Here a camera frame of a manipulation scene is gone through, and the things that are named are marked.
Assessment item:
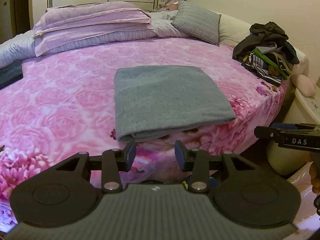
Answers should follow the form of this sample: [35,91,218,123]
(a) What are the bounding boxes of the grey sweatpants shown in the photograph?
[114,66,236,142]

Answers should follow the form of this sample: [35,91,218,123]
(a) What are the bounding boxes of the person's hand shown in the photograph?
[309,162,320,194]

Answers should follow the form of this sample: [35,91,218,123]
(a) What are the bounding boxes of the white bedside table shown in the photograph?
[283,86,320,125]

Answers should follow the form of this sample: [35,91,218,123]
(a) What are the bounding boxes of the pink plush toy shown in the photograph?
[290,74,316,97]

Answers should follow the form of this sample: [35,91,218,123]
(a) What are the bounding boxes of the pink floral bedspread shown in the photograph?
[1,38,288,232]

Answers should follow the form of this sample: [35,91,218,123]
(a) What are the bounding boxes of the pile of dark clothes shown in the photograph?
[232,22,299,87]

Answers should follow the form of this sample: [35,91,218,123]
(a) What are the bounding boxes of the cream pillow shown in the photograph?
[219,14,306,64]

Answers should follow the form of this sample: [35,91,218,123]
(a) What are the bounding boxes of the grey knitted cushion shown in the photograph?
[172,1,221,46]

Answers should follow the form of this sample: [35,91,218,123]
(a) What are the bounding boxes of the folded black garment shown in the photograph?
[0,60,23,89]

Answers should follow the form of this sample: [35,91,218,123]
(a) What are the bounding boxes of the pink folded blanket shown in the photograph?
[34,1,153,56]

